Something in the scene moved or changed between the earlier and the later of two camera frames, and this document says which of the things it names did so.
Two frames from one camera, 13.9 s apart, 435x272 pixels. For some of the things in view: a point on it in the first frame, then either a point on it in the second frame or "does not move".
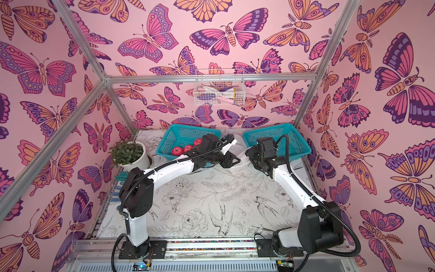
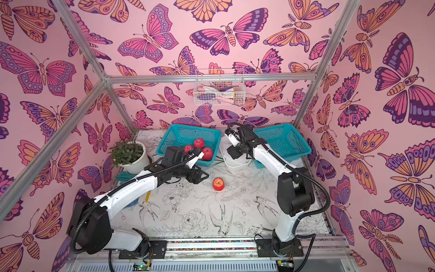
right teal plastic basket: [297, 147] does not move
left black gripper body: [217, 158] -> [190, 175]
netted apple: [197, 141] does not move
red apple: [187, 148] does not move
